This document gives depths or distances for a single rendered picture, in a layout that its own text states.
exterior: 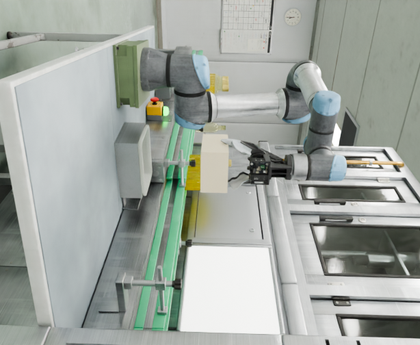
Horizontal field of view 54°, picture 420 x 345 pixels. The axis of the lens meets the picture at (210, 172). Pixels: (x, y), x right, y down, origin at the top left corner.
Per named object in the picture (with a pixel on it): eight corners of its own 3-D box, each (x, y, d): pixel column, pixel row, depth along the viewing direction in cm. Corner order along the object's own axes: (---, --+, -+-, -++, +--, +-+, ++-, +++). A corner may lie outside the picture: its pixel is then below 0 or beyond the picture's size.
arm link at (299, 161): (304, 150, 119) (301, 176, 123) (288, 150, 120) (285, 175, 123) (308, 159, 113) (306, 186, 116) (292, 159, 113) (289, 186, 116)
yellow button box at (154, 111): (146, 120, 197) (161, 120, 197) (145, 105, 193) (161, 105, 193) (148, 114, 203) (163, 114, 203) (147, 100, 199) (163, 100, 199)
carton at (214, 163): (200, 152, 110) (228, 152, 110) (202, 133, 125) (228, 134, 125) (200, 192, 115) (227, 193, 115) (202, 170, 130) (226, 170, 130)
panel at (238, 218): (175, 341, 128) (284, 344, 127) (175, 335, 126) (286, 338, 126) (193, 184, 205) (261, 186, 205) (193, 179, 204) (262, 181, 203)
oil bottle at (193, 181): (166, 189, 178) (215, 191, 178) (166, 179, 175) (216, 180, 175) (168, 183, 183) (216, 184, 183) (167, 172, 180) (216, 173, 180)
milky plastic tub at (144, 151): (121, 198, 148) (146, 198, 148) (115, 142, 137) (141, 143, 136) (130, 173, 163) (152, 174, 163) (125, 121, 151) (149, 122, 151)
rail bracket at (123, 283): (99, 316, 112) (181, 319, 112) (91, 271, 103) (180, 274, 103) (103, 302, 116) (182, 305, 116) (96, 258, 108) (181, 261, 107)
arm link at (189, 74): (174, 48, 147) (211, 50, 146) (174, 85, 154) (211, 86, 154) (169, 58, 137) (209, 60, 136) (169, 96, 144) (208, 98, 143)
